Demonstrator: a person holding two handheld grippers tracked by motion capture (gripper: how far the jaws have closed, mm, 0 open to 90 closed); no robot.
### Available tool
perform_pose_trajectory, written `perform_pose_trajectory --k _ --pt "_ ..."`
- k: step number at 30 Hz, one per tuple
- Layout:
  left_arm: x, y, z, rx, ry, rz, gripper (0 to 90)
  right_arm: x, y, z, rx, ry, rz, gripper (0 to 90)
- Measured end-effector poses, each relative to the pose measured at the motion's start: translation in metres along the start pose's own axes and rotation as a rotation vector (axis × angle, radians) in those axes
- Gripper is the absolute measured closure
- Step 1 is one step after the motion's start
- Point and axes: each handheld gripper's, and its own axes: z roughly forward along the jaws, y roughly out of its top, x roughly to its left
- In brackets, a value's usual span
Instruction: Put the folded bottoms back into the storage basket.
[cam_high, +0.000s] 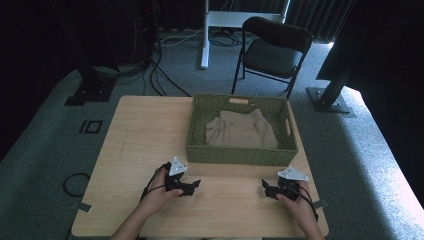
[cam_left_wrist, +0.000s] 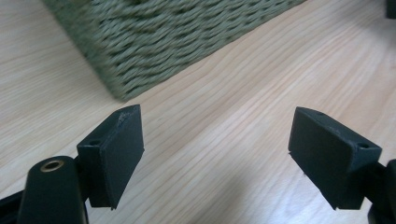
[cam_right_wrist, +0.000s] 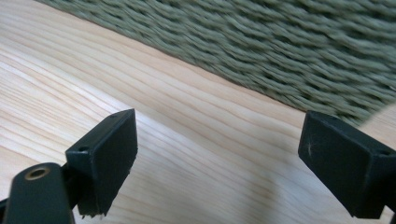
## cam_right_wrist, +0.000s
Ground green woven rope mat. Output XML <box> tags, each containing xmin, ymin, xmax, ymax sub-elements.
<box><xmin>35</xmin><ymin>0</ymin><xmax>396</xmax><ymax>127</ymax></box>

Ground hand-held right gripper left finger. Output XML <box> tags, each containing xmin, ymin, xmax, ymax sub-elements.
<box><xmin>64</xmin><ymin>107</ymin><xmax>139</xmax><ymax>218</ymax></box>

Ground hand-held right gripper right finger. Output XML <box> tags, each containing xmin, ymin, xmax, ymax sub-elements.
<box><xmin>297</xmin><ymin>109</ymin><xmax>396</xmax><ymax>219</ymax></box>

